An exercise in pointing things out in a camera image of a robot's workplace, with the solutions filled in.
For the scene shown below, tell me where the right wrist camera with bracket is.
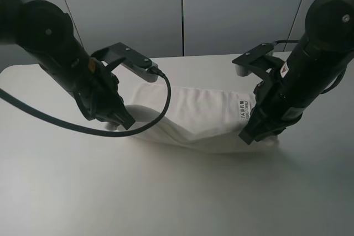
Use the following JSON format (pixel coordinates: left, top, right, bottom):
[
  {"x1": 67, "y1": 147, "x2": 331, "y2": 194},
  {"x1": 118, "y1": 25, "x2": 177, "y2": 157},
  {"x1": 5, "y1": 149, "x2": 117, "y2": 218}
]
[{"x1": 232, "y1": 43, "x2": 283, "y2": 81}]

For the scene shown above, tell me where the white towel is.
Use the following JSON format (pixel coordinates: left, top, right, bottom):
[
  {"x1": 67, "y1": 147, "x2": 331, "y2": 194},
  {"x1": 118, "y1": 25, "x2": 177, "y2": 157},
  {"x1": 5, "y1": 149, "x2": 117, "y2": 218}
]
[{"x1": 135, "y1": 86, "x2": 279, "y2": 154}]

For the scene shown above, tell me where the black left camera cable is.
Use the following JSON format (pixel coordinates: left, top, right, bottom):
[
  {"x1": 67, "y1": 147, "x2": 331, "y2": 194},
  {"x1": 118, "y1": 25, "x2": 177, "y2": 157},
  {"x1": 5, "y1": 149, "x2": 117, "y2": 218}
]
[{"x1": 0, "y1": 67, "x2": 172, "y2": 138}]

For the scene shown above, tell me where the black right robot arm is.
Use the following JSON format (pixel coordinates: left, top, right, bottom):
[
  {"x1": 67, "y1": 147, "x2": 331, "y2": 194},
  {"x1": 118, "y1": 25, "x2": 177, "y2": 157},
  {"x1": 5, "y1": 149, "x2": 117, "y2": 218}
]
[{"x1": 233, "y1": 0, "x2": 353, "y2": 144}]

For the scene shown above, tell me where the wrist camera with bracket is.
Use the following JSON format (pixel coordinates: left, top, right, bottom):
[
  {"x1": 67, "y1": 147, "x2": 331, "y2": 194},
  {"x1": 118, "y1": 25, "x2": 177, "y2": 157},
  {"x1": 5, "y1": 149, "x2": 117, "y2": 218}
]
[
  {"x1": 91, "y1": 43, "x2": 158, "y2": 83},
  {"x1": 232, "y1": 43, "x2": 283, "y2": 81}
]

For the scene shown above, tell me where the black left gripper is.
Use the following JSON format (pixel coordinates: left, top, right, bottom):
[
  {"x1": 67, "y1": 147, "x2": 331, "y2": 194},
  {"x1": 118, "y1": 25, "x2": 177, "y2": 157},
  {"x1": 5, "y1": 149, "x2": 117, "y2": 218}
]
[{"x1": 72, "y1": 61, "x2": 135, "y2": 130}]

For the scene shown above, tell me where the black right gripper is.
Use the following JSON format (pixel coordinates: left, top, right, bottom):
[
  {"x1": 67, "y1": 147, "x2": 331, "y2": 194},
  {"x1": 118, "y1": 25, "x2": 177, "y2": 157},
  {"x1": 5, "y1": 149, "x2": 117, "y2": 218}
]
[{"x1": 238, "y1": 81, "x2": 301, "y2": 145}]

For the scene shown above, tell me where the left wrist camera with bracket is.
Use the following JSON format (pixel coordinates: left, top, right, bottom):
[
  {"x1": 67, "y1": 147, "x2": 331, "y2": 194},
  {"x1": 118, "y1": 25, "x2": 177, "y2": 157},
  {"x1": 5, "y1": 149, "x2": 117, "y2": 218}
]
[{"x1": 91, "y1": 43, "x2": 158, "y2": 83}]

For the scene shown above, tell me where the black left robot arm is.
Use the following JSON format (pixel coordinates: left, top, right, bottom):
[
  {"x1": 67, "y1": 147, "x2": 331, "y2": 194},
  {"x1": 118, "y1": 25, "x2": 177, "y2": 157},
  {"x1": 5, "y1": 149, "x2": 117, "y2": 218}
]
[{"x1": 1, "y1": 0, "x2": 135, "y2": 129}]

